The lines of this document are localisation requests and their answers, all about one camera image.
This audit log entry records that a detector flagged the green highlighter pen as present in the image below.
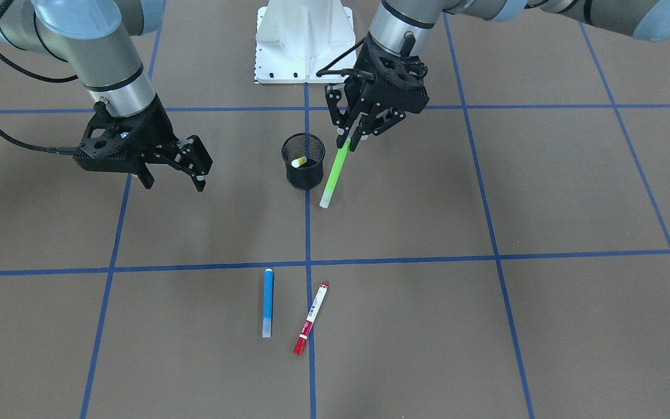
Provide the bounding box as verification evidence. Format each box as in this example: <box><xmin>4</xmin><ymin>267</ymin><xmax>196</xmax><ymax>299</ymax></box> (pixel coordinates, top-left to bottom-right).
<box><xmin>319</xmin><ymin>137</ymin><xmax>351</xmax><ymax>208</ymax></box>

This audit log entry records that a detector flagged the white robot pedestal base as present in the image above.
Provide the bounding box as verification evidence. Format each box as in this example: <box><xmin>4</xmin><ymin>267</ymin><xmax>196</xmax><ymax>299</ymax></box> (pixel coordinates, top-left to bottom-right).
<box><xmin>254</xmin><ymin>1</ymin><xmax>357</xmax><ymax>84</ymax></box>

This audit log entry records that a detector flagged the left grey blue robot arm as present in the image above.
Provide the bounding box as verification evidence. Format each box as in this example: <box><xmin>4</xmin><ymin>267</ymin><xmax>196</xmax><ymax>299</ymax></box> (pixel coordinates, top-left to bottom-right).
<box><xmin>317</xmin><ymin>1</ymin><xmax>670</xmax><ymax>151</ymax></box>

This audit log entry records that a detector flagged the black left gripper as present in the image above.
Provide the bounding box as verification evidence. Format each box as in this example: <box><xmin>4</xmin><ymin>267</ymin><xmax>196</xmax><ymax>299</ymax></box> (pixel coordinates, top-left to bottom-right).
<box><xmin>325</xmin><ymin>38</ymin><xmax>430</xmax><ymax>152</ymax></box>

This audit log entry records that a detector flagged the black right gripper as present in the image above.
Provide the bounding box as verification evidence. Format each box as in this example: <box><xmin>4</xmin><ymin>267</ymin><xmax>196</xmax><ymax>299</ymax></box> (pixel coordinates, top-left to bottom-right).
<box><xmin>73</xmin><ymin>97</ymin><xmax>213</xmax><ymax>193</ymax></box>

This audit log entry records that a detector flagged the yellow highlighter pen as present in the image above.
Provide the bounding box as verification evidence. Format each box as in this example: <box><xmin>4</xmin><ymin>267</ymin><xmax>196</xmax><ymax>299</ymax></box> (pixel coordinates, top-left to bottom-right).
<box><xmin>289</xmin><ymin>156</ymin><xmax>309</xmax><ymax>169</ymax></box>

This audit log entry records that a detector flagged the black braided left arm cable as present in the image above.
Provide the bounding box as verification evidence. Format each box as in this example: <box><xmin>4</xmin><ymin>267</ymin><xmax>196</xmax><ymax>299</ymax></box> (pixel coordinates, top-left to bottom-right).
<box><xmin>316</xmin><ymin>35</ymin><xmax>370</xmax><ymax>79</ymax></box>

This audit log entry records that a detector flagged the blue marker pen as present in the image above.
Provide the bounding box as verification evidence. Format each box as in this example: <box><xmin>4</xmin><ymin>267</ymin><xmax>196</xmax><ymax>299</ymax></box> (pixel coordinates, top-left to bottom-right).
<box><xmin>261</xmin><ymin>268</ymin><xmax>274</xmax><ymax>339</ymax></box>

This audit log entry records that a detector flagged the black mesh pen cup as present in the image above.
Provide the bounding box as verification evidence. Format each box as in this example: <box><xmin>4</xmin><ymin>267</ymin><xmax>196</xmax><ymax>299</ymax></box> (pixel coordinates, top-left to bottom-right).
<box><xmin>281</xmin><ymin>133</ymin><xmax>326</xmax><ymax>190</ymax></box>

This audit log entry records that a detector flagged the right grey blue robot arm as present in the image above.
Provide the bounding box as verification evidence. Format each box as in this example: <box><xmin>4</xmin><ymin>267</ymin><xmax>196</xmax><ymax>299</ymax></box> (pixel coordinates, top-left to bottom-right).
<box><xmin>0</xmin><ymin>1</ymin><xmax>213</xmax><ymax>191</ymax></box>

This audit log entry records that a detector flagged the red white marker pen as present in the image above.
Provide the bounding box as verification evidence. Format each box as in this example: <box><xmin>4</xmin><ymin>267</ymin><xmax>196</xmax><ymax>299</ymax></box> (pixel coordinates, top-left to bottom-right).
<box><xmin>293</xmin><ymin>282</ymin><xmax>329</xmax><ymax>356</ymax></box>

